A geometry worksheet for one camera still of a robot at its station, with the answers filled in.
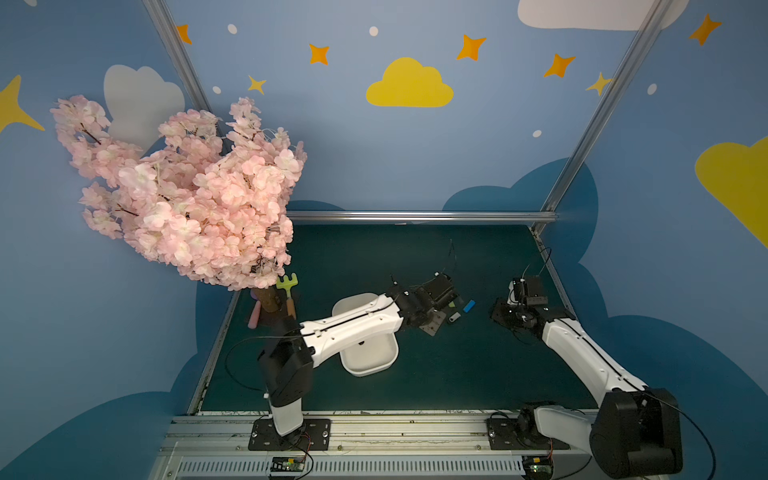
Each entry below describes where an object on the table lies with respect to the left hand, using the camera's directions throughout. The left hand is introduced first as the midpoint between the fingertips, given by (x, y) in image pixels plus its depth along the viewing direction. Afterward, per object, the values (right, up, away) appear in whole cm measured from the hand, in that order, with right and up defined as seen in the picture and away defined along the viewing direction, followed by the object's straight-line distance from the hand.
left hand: (431, 310), depth 81 cm
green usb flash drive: (+9, -1, +17) cm, 20 cm away
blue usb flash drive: (+15, -2, +17) cm, 23 cm away
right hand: (+21, -1, +7) cm, 22 cm away
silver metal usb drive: (+10, -5, +15) cm, 18 cm away
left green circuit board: (-37, -36, -9) cm, 52 cm away
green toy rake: (-47, +5, +23) cm, 52 cm away
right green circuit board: (+26, -37, -8) cm, 46 cm away
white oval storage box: (-17, -15, +6) cm, 23 cm away
